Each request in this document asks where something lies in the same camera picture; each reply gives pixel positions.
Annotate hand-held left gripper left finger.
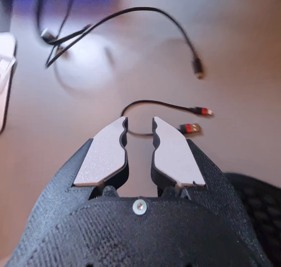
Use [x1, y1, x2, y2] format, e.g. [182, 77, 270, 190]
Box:
[73, 116, 129, 188]

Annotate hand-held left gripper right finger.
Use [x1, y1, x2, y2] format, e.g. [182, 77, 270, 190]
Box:
[151, 116, 207, 188]

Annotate black usb cable red plugs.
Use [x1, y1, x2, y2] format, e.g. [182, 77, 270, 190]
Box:
[121, 100, 213, 138]

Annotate black hub cable with strap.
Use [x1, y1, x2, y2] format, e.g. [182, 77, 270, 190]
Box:
[35, 0, 76, 57]

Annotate black mesh chair pad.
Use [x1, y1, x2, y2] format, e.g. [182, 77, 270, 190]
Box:
[224, 173, 281, 267]

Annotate white stand with printed tags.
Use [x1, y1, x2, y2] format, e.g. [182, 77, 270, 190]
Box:
[0, 32, 18, 134]

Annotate black usb cable black plug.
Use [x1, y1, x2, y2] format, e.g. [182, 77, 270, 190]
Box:
[45, 6, 205, 80]

